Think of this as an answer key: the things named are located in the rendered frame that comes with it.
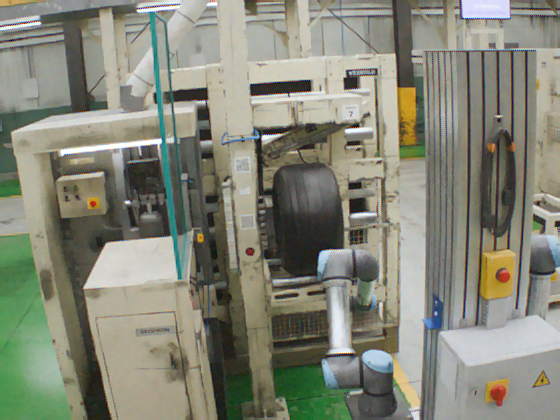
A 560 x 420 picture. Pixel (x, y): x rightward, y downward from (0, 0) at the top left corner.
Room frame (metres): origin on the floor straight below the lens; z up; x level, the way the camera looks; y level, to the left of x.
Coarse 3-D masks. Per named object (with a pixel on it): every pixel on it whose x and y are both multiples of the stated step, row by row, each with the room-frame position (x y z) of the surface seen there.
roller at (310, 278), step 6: (294, 276) 2.73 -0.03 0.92; (300, 276) 2.73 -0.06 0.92; (306, 276) 2.73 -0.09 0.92; (312, 276) 2.73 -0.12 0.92; (276, 282) 2.70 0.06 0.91; (282, 282) 2.71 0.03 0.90; (288, 282) 2.71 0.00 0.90; (294, 282) 2.71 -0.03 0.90; (300, 282) 2.72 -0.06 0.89; (306, 282) 2.72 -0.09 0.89; (312, 282) 2.73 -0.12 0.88
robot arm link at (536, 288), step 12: (540, 240) 1.81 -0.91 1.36; (552, 240) 1.80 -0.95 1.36; (540, 252) 1.79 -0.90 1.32; (552, 252) 1.77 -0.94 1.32; (540, 264) 1.79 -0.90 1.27; (552, 264) 1.78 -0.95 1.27; (528, 276) 1.85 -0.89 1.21; (540, 276) 1.79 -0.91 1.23; (528, 288) 1.84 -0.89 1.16; (540, 288) 1.80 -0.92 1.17; (528, 300) 1.83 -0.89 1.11; (540, 300) 1.80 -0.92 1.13; (528, 312) 1.82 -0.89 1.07; (540, 312) 1.80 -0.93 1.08
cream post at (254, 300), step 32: (224, 0) 2.76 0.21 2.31; (224, 32) 2.76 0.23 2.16; (224, 64) 2.76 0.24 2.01; (224, 96) 2.76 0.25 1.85; (256, 192) 2.77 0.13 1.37; (256, 224) 2.77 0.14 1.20; (256, 256) 2.77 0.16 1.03; (256, 288) 2.77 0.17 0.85; (256, 320) 2.77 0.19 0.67; (256, 352) 2.76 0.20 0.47; (256, 384) 2.76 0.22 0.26; (256, 416) 2.76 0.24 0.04
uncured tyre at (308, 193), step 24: (288, 168) 2.83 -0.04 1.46; (312, 168) 2.81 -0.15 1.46; (288, 192) 2.68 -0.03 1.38; (312, 192) 2.67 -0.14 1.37; (336, 192) 2.70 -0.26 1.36; (288, 216) 2.62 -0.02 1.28; (312, 216) 2.61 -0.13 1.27; (336, 216) 2.63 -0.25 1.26; (288, 240) 2.61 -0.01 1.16; (312, 240) 2.59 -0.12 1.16; (336, 240) 2.61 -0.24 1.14; (288, 264) 2.67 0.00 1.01; (312, 264) 2.65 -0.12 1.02
